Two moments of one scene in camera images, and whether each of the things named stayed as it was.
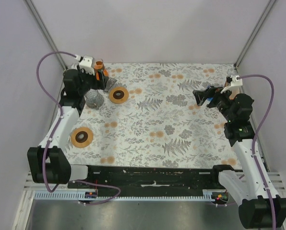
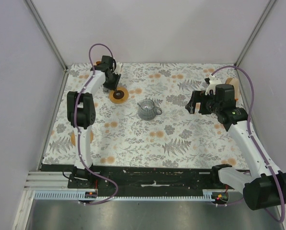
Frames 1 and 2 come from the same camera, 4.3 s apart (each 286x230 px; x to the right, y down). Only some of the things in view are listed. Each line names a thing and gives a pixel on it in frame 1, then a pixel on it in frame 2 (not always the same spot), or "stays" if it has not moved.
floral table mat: [150, 118] stays
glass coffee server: [94, 99] -> [147, 110]
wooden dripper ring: [118, 95] stays
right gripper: [211, 91] -> [198, 97]
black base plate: [150, 179] stays
